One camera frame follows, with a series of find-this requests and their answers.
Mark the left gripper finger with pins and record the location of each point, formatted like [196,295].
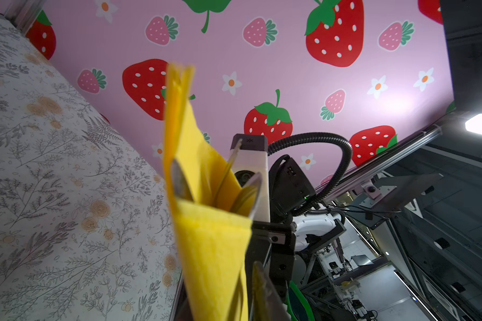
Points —
[266,303]

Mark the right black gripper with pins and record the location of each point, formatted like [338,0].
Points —
[270,257]

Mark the metal spoon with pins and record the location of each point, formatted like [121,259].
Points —
[246,201]

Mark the yellow paper napkin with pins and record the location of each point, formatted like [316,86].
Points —
[211,241]

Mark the metal fork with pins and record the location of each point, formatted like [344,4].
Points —
[231,160]

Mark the metal knife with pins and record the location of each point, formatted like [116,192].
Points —
[180,187]

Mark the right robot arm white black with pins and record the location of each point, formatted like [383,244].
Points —
[314,232]

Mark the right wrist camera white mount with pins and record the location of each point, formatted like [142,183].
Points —
[251,166]

